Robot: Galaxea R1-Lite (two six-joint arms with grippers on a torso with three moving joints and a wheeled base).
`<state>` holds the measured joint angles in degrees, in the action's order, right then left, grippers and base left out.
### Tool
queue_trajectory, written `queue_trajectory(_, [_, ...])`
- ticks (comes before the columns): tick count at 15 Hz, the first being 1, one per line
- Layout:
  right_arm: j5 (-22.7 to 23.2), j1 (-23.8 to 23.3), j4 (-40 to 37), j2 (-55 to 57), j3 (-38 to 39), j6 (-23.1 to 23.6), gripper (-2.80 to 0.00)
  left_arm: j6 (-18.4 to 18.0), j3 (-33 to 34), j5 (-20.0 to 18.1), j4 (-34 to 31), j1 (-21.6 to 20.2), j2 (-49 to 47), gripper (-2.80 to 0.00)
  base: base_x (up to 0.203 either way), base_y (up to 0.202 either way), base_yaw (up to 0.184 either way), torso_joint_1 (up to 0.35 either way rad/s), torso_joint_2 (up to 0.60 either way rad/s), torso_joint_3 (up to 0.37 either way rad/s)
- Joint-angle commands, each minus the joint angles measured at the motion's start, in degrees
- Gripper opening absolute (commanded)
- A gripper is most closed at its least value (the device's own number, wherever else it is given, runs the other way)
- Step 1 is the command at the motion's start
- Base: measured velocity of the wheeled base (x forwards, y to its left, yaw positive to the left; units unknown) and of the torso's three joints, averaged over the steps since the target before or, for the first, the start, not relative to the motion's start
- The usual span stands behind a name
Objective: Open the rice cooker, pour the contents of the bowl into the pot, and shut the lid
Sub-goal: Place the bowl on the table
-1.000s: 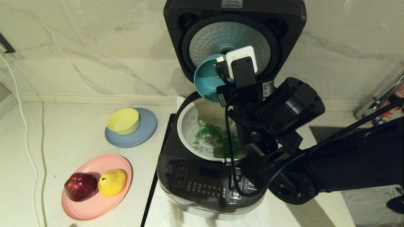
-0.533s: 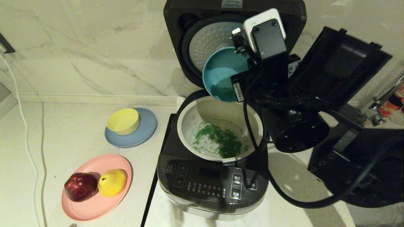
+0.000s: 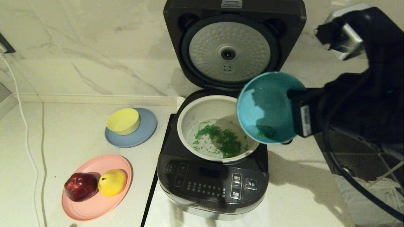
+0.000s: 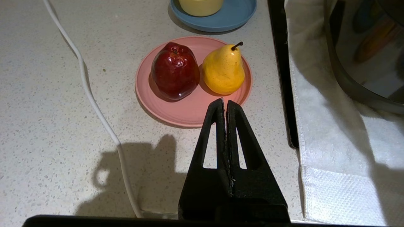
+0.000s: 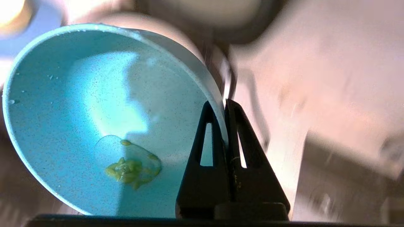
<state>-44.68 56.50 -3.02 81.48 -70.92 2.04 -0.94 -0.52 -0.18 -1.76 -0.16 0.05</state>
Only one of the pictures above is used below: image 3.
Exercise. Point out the steel sink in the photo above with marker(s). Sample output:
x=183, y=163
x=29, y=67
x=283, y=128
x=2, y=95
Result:
x=363, y=157

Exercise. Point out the white crumpled cloth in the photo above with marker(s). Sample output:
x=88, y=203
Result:
x=363, y=201

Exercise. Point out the black camera bracket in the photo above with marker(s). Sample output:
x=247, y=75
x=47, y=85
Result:
x=331, y=34

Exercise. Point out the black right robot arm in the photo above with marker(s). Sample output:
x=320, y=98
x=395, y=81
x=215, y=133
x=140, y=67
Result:
x=378, y=94

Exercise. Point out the blue plate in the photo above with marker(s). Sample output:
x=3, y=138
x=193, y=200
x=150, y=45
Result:
x=146, y=129

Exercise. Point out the round sink drain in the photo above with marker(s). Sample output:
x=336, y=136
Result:
x=348, y=170

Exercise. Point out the black wall socket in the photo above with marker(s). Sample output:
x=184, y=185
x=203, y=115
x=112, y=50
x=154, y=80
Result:
x=5, y=44

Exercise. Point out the red apple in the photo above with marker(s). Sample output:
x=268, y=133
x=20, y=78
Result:
x=81, y=187

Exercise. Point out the yellow pear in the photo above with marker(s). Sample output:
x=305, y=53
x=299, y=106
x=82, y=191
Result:
x=112, y=182

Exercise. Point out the teal bowl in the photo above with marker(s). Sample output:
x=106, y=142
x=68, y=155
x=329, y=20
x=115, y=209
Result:
x=262, y=104

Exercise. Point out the pink plate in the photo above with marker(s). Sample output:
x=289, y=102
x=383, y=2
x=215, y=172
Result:
x=94, y=208

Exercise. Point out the yellow bowl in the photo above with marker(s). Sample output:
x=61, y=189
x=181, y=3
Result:
x=123, y=121

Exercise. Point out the chopped green vegetables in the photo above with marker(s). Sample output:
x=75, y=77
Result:
x=225, y=142

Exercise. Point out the black rice cooker base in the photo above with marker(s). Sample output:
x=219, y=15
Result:
x=202, y=179

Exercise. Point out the black rice cooker lid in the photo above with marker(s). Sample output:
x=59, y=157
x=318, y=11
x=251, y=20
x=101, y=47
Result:
x=176, y=56

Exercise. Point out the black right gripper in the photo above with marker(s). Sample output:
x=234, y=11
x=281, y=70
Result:
x=307, y=119

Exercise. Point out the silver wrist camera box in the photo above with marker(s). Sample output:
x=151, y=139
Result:
x=352, y=41

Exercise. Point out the white inner pot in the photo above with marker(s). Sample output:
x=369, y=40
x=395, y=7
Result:
x=208, y=108

